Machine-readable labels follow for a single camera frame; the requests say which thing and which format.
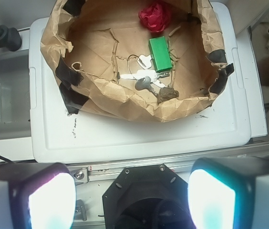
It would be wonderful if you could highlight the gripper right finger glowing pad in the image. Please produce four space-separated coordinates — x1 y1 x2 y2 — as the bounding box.
187 156 269 229

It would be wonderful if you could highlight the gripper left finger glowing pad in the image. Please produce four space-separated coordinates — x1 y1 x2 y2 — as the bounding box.
0 163 76 229

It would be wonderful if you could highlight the green block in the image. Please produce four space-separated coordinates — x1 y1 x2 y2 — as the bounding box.
148 36 172 73

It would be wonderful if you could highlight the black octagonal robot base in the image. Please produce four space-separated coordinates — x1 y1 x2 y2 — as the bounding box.
102 164 195 229

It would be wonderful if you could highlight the white plastic bin lid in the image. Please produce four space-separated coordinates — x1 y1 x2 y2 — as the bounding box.
28 2 252 164

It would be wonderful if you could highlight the clear plastic bin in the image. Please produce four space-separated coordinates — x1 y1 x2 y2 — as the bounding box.
0 50 31 140

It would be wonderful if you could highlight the brown rock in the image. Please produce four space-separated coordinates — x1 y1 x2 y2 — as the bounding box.
157 87 179 104

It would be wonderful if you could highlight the bunch of silver keys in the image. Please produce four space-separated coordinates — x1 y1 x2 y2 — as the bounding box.
117 54 170 88

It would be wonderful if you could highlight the brown paper bag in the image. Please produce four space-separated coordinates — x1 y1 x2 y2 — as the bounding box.
41 0 234 123

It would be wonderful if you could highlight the red crumpled paper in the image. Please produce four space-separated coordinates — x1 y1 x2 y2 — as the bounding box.
138 0 172 34

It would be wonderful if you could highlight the metal corner bracket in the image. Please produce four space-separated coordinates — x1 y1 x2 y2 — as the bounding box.
74 199 87 221

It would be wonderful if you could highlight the aluminium extrusion rail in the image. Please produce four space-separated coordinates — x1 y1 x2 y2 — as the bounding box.
67 141 269 184

